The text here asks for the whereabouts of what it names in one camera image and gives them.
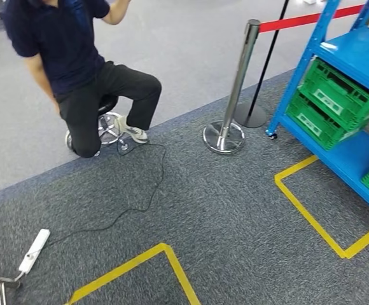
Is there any blue metal shelf rack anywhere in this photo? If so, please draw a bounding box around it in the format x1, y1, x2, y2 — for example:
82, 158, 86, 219
265, 0, 369, 220

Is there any chrome base black stool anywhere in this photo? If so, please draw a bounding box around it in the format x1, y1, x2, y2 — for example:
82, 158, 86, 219
97, 94, 129, 153

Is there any yellow floor tape marking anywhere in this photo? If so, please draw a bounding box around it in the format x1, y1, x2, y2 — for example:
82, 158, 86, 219
64, 243, 202, 305

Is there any person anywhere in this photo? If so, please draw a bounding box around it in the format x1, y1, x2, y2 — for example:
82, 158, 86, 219
0, 0, 163, 159

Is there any red barrier belt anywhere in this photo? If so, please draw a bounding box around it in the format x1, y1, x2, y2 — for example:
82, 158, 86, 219
259, 3, 367, 34

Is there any white power strip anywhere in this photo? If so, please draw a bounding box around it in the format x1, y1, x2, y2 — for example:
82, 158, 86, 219
18, 228, 51, 275

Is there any thin black floor cable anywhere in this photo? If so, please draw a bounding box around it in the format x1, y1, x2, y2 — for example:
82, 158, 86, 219
49, 140, 167, 249

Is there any black stanchion post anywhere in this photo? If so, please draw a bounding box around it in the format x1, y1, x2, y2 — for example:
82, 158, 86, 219
234, 0, 290, 129

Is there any chrome stanchion post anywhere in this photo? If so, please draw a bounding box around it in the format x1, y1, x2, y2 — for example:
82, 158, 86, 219
203, 18, 262, 154

